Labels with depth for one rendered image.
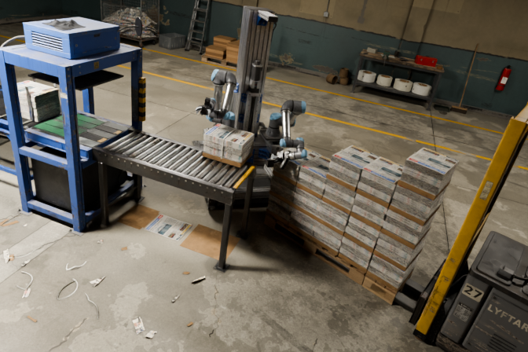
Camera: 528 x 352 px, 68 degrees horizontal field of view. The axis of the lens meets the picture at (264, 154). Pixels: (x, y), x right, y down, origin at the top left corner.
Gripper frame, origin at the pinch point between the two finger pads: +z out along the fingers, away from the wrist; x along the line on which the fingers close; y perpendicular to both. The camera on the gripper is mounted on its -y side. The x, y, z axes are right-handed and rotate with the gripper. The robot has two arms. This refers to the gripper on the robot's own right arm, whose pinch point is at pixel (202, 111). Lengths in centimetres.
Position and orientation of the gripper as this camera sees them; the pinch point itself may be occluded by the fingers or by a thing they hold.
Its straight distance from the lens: 336.3
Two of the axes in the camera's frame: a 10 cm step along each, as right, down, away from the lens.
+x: -9.5, -3.1, 0.1
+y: -2.7, 8.5, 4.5
